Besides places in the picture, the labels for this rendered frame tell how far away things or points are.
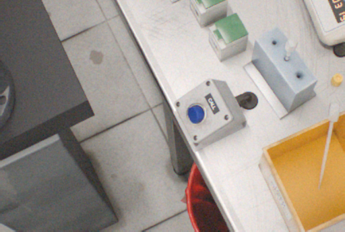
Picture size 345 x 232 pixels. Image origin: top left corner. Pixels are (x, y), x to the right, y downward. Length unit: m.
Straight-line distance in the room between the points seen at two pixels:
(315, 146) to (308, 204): 0.09
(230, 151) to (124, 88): 0.99
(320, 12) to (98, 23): 1.10
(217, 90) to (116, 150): 1.00
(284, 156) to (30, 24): 0.43
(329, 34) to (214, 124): 0.24
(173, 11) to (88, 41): 0.97
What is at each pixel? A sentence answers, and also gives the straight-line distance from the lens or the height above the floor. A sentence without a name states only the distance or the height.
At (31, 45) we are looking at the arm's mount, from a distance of 1.09.
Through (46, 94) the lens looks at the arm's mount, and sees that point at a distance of 1.06.
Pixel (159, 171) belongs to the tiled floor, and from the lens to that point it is 1.98.
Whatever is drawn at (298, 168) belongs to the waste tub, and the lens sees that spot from 1.09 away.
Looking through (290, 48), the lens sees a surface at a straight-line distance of 0.98.
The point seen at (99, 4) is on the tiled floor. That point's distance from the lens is 2.16.
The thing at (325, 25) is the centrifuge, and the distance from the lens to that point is 1.13.
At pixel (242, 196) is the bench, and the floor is 0.87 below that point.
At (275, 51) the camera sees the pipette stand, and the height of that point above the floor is 0.98.
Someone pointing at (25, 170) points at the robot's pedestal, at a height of 0.80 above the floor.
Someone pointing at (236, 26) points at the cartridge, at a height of 0.94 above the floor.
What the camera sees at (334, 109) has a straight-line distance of 0.99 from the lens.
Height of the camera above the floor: 1.93
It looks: 73 degrees down
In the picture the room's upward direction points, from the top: 7 degrees counter-clockwise
